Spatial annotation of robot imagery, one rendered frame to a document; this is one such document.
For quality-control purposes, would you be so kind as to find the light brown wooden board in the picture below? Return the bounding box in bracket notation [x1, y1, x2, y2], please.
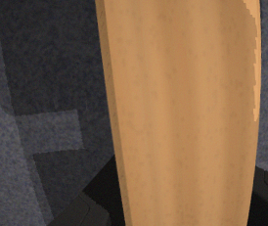
[95, 0, 261, 226]

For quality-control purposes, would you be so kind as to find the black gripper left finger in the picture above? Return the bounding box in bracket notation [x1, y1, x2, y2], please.
[46, 156, 126, 226]

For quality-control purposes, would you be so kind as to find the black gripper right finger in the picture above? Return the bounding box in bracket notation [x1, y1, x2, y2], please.
[246, 165, 268, 226]

